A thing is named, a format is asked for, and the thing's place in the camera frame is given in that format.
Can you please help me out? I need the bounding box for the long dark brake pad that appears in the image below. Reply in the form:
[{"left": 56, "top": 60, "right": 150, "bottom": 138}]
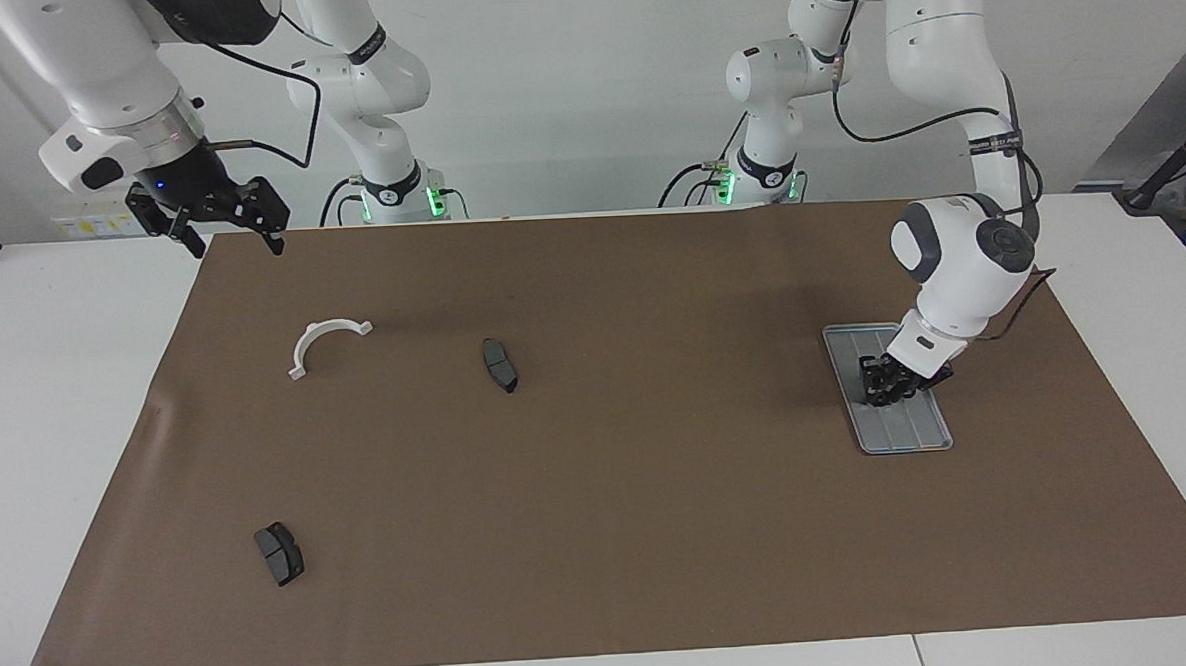
[{"left": 481, "top": 336, "right": 521, "bottom": 396}]

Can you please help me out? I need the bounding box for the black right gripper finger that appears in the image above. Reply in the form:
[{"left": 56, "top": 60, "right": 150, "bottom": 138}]
[
  {"left": 124, "top": 185, "right": 206, "bottom": 262},
  {"left": 234, "top": 174, "right": 293, "bottom": 257}
]

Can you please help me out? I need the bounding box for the brown table mat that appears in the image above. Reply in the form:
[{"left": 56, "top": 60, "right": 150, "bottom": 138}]
[{"left": 0, "top": 187, "right": 1186, "bottom": 666}]

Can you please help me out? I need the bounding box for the black stand pole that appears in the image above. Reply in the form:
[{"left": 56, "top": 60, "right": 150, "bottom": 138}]
[{"left": 1119, "top": 107, "right": 1186, "bottom": 216}]

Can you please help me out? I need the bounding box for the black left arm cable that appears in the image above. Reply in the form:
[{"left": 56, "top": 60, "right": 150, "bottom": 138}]
[{"left": 825, "top": 13, "right": 1047, "bottom": 245}]

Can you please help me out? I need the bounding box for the black base cable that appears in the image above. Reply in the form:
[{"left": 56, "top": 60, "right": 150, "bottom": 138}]
[
  {"left": 318, "top": 178, "right": 361, "bottom": 228},
  {"left": 656, "top": 114, "right": 754, "bottom": 209}
]

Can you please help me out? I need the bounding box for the silver metal tray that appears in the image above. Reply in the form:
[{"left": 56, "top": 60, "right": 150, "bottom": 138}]
[{"left": 821, "top": 319, "right": 956, "bottom": 458}]

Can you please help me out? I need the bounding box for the white wall socket box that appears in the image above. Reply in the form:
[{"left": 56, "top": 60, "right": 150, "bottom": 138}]
[{"left": 52, "top": 207, "right": 149, "bottom": 240}]

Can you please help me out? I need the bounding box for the short dark brake pad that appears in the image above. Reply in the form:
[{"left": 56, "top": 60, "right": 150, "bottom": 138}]
[{"left": 253, "top": 521, "right": 307, "bottom": 589}]

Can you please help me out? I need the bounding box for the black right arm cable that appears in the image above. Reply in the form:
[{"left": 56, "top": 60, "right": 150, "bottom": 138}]
[{"left": 201, "top": 5, "right": 327, "bottom": 176}]

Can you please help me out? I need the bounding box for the white curved plastic bracket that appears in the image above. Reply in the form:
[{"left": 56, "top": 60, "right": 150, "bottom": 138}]
[{"left": 285, "top": 318, "right": 377, "bottom": 381}]

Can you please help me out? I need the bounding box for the grey slanted panel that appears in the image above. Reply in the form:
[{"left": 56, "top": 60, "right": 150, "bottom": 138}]
[{"left": 1070, "top": 17, "right": 1186, "bottom": 193}]

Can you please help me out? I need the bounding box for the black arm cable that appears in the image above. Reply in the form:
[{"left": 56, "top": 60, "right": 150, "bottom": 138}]
[
  {"left": 201, "top": 5, "right": 327, "bottom": 176},
  {"left": 825, "top": 13, "right": 1047, "bottom": 245}
]

